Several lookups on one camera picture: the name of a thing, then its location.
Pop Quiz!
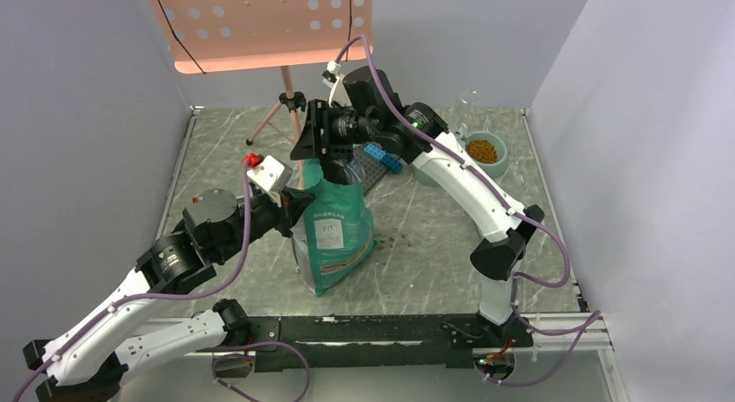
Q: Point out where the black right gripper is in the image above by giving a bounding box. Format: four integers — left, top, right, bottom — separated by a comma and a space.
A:
290, 98, 381, 159

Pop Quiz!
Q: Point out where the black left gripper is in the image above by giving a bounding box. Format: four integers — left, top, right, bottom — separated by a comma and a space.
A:
214, 183, 315, 263

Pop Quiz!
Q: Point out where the green pet food bag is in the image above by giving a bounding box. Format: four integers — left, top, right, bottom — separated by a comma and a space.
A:
290, 159, 375, 295

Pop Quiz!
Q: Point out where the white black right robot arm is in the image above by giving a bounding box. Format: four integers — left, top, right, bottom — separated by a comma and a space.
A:
290, 62, 543, 347

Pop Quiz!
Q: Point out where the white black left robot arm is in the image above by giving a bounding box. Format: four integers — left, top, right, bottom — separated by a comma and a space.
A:
23, 187, 315, 401

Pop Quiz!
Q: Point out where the teal double pet bowl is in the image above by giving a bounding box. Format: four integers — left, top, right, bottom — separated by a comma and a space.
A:
401, 120, 509, 185

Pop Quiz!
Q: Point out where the dark grey brick baseplate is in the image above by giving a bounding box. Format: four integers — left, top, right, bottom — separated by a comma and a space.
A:
354, 143, 399, 194

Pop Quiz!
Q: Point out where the dark blue toy brick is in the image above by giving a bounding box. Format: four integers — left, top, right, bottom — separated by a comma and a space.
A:
381, 155, 403, 174

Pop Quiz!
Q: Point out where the spilled kibble on table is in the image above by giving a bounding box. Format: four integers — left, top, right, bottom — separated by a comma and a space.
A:
375, 233, 419, 251

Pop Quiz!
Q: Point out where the brown kibble in bowl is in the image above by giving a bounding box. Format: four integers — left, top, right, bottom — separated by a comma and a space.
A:
466, 139, 499, 164

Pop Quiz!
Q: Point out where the pink music stand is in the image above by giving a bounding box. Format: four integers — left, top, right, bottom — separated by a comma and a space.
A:
140, 0, 375, 191

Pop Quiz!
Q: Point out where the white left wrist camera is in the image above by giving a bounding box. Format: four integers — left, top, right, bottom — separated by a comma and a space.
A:
242, 152, 293, 207

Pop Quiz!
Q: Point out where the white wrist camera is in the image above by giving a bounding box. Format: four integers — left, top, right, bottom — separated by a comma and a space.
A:
242, 152, 293, 207
322, 61, 351, 107

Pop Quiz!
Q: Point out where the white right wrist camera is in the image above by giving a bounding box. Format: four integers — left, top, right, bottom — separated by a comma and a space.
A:
322, 61, 351, 107

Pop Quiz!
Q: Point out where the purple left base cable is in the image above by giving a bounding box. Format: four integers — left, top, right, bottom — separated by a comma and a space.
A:
211, 341, 311, 402

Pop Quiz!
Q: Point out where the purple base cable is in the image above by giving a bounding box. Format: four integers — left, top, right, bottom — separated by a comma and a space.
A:
479, 278, 602, 388
211, 341, 311, 402

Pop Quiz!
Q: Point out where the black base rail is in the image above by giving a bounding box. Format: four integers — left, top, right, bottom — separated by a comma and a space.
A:
213, 313, 534, 373

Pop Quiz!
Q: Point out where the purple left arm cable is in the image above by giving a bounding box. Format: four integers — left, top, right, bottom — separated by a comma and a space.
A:
11, 160, 254, 402

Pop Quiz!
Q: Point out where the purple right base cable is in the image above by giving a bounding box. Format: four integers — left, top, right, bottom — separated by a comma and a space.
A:
479, 278, 602, 388

